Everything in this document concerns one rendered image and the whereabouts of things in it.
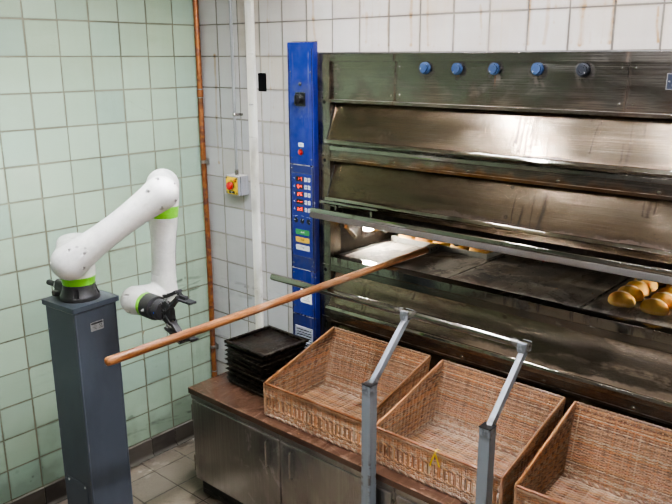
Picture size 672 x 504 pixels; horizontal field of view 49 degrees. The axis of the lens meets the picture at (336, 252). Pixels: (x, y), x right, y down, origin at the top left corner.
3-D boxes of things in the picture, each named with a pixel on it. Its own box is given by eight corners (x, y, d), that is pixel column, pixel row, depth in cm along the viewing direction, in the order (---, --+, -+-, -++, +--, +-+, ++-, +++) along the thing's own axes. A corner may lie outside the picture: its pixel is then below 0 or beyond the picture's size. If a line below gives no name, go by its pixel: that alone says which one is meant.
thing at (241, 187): (236, 192, 379) (235, 172, 377) (249, 194, 373) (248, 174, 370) (225, 194, 374) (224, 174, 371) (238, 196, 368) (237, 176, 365)
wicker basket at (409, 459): (439, 416, 317) (441, 357, 310) (563, 461, 281) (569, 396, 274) (369, 462, 282) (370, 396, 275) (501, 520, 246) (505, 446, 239)
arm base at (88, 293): (35, 293, 286) (33, 278, 284) (68, 283, 297) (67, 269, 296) (74, 306, 271) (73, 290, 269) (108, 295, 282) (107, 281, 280)
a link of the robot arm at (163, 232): (141, 215, 279) (158, 220, 271) (166, 212, 287) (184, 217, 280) (143, 306, 288) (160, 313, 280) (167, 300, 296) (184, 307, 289)
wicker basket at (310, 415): (333, 378, 355) (333, 324, 348) (432, 413, 320) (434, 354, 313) (261, 414, 319) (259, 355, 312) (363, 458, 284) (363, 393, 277)
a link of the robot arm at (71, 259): (38, 264, 252) (162, 170, 252) (46, 252, 267) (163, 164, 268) (64, 292, 256) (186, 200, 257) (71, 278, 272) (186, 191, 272)
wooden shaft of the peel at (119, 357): (108, 368, 224) (107, 359, 223) (103, 365, 226) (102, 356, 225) (428, 253, 347) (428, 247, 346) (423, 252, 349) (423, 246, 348)
